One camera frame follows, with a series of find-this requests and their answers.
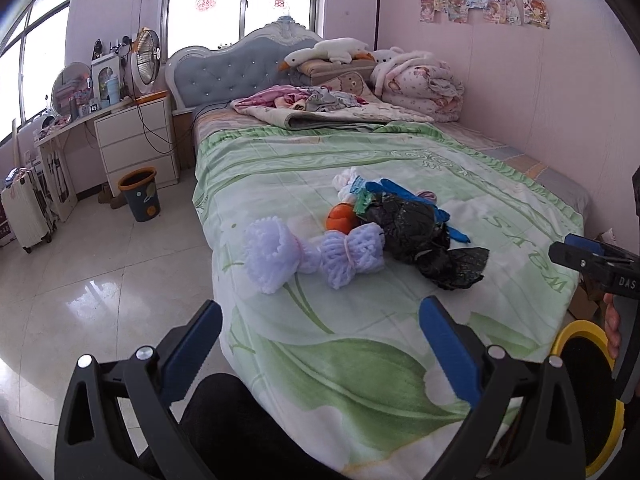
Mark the black plastic trash bag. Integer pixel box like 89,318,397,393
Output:
360,194,489,290

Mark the blue strip trash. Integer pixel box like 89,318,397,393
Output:
366,178,471,244

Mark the purple foam net bundle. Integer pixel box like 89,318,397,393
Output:
320,223,385,289

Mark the orange peel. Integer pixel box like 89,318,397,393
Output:
326,203,360,235

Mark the pink knotted cloth ball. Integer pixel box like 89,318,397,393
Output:
418,191,437,204

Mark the green snack wrapper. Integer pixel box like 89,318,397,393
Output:
354,188,375,218

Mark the dark blue trash bin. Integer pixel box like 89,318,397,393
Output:
118,167,160,222

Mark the person's right hand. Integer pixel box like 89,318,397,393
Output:
603,292,622,360

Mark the striped mattress sheet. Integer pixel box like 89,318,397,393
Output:
435,122,591,220

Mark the green floral bed quilt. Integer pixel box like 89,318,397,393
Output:
193,117,585,479

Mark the white suitcase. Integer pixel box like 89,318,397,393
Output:
1,167,55,254

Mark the white drawer nightstand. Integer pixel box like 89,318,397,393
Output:
94,96,180,196

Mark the pink folded floral duvet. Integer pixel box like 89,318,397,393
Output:
370,47,465,122

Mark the white desk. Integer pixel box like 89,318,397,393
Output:
34,98,132,222

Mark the folded beige blanket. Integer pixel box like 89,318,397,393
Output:
237,101,434,130

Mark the bear print pillow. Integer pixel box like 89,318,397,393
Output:
321,72,380,104

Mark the pile of clothes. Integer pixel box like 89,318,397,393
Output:
231,84,368,112

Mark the blue tufted bed headboard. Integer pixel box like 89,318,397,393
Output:
165,16,321,114

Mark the round vanity mirror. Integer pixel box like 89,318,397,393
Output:
51,62,93,116

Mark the white goose plush toy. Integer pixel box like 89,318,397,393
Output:
279,37,374,70

